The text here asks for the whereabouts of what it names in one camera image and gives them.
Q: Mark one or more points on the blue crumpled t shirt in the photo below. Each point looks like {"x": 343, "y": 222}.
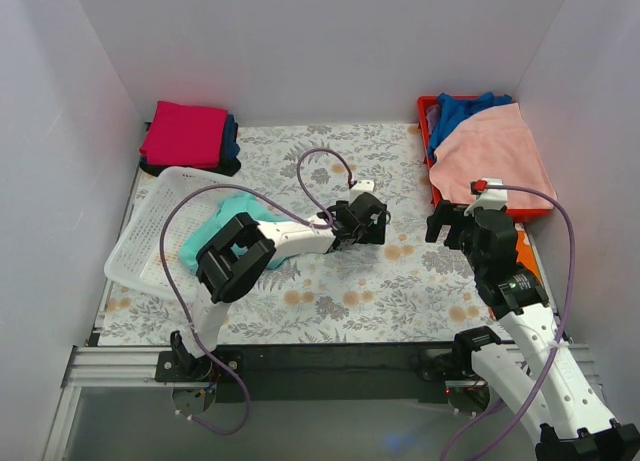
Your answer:
{"x": 453, "y": 110}

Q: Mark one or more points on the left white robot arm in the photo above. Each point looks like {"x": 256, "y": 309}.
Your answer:
{"x": 231, "y": 262}

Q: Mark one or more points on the orange floral towel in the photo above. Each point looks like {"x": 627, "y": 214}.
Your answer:
{"x": 526, "y": 254}

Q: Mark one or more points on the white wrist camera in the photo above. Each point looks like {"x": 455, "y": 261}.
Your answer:
{"x": 489, "y": 195}
{"x": 360, "y": 187}

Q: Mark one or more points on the white plastic basket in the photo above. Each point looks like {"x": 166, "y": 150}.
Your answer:
{"x": 135, "y": 260}

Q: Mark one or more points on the black folded t shirt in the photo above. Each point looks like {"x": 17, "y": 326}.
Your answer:
{"x": 224, "y": 167}

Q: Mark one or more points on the magenta folded t shirt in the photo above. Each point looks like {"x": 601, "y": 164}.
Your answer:
{"x": 184, "y": 135}

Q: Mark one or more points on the red plastic tray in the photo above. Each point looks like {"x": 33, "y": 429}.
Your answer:
{"x": 424, "y": 105}

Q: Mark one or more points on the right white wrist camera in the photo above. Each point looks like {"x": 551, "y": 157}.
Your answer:
{"x": 489, "y": 195}

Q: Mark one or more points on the pink towel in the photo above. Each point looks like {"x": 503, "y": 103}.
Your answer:
{"x": 493, "y": 143}

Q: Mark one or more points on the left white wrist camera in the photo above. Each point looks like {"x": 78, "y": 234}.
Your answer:
{"x": 360, "y": 187}

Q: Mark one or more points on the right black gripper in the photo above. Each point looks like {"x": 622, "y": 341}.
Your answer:
{"x": 447, "y": 224}

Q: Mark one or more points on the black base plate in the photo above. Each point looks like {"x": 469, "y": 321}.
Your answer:
{"x": 421, "y": 371}

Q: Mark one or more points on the blue folded t shirt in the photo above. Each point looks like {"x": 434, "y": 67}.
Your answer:
{"x": 229, "y": 145}

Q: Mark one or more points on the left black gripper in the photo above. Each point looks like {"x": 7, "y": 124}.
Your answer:
{"x": 373, "y": 223}

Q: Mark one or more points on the floral table mat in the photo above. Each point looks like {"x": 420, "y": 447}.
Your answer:
{"x": 403, "y": 290}

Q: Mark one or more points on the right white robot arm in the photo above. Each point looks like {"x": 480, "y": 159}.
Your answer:
{"x": 550, "y": 396}

